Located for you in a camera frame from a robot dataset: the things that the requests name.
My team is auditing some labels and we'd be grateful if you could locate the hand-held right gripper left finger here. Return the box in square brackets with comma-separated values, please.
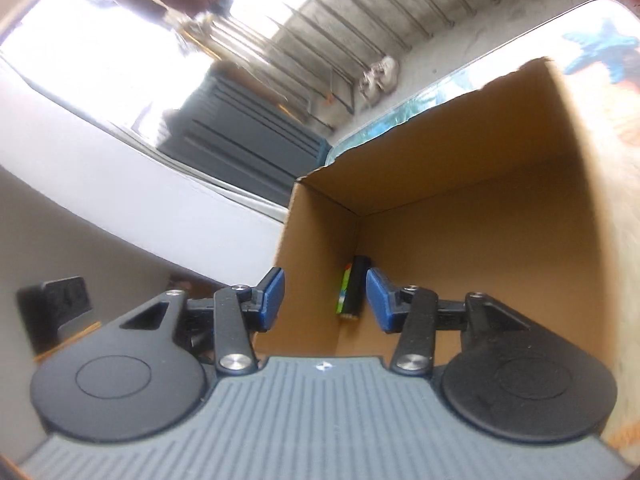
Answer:
[117, 266, 287, 376]

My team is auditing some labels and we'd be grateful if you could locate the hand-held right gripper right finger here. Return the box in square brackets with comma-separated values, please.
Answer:
[365, 268, 532, 376]

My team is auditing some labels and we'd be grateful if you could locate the black battery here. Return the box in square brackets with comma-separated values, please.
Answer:
[342, 255, 372, 322]

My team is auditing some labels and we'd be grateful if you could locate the green battery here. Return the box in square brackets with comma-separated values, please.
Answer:
[336, 262, 353, 318]

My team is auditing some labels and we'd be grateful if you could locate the brown cardboard box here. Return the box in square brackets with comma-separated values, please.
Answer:
[251, 56, 623, 376]

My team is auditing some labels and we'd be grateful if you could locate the dark folded panel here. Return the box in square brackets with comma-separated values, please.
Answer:
[157, 62, 333, 201]

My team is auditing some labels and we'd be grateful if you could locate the white sneaker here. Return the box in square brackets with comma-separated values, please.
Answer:
[372, 56, 401, 93]
[360, 72, 388, 106]

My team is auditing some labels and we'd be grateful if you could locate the black plastic object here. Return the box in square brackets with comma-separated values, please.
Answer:
[16, 276, 93, 356]

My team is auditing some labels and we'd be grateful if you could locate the metal balcony railing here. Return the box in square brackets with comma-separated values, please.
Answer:
[177, 0, 621, 121]

